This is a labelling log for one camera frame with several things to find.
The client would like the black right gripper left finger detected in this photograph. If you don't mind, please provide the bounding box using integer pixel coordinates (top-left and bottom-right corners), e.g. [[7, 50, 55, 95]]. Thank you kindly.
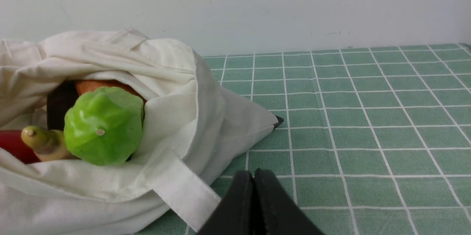
[[197, 170, 254, 235]]

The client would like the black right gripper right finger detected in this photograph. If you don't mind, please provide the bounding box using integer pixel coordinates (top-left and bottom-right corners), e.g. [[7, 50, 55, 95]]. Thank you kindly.
[[253, 168, 323, 235]]

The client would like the light green ridged gourd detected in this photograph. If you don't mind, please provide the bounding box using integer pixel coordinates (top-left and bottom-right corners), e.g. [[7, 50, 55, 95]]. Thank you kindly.
[[63, 86, 144, 166]]

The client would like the white cloth tote bag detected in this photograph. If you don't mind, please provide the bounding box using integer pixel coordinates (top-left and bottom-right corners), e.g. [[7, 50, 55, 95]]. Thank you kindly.
[[1, 29, 282, 235]]

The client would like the green checkered tablecloth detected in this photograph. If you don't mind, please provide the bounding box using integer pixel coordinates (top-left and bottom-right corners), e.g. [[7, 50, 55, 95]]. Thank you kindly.
[[136, 43, 471, 235]]

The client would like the dark eggplant with pale stem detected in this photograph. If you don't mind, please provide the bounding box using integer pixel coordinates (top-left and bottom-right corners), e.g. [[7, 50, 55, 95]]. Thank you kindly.
[[21, 81, 79, 162]]

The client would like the red pepper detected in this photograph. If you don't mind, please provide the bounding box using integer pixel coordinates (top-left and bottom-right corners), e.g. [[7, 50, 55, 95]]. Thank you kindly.
[[0, 130, 40, 164]]

